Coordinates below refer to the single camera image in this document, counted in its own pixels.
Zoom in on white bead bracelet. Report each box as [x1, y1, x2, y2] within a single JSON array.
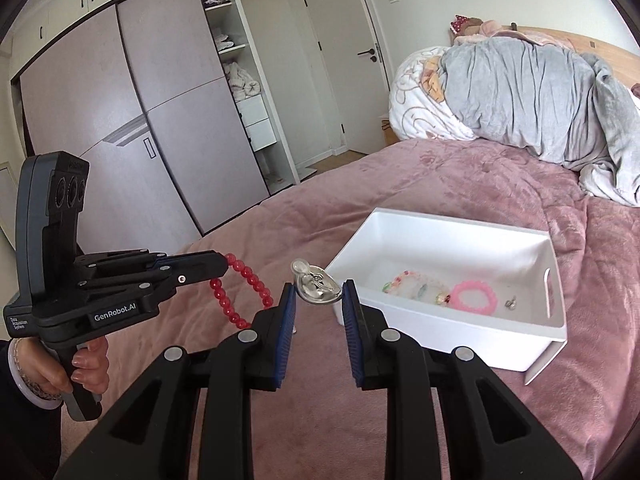
[[407, 282, 453, 308]]

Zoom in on plush toy with red bow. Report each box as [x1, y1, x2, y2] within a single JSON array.
[[450, 14, 506, 41]]

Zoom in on red bead bracelet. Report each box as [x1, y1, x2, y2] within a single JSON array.
[[209, 254, 275, 331]]

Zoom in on grey duvet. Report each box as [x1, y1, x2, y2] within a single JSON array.
[[440, 37, 640, 206]]

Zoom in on white patterned pillow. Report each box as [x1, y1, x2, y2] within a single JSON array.
[[389, 46, 476, 142]]

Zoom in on folded white clothes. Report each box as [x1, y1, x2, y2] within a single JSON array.
[[214, 30, 241, 53]]

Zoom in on silver swan ornament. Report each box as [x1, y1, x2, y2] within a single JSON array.
[[291, 258, 343, 306]]

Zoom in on white plastic box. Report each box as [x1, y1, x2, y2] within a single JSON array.
[[324, 207, 568, 386]]

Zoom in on person's left hand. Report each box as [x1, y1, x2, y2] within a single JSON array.
[[22, 335, 111, 397]]

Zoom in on rolled white towels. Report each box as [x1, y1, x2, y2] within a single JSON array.
[[222, 60, 262, 103]]

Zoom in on person's left forearm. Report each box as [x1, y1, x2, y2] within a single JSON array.
[[0, 340, 61, 480]]

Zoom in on wardrobe with sliding doors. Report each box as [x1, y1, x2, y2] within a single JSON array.
[[0, 0, 301, 241]]

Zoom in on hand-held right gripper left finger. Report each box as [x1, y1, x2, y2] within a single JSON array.
[[52, 282, 298, 480]]

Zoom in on white bangle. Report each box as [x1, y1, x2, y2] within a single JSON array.
[[9, 337, 63, 407]]

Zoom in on wooden headboard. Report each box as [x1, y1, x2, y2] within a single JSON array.
[[515, 25, 640, 66]]

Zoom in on multicolour bead bracelet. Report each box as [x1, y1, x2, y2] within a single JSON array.
[[382, 270, 432, 298]]

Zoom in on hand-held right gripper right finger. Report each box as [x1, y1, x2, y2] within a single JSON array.
[[341, 280, 583, 480]]

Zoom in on pink bead bracelet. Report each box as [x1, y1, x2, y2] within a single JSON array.
[[450, 281, 498, 316]]

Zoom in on white door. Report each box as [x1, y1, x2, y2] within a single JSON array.
[[300, 0, 391, 153]]

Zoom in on white wardrobe drawers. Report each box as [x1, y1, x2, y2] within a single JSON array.
[[235, 94, 276, 152]]

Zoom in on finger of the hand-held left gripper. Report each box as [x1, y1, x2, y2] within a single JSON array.
[[75, 249, 230, 276], [77, 264, 231, 307]]

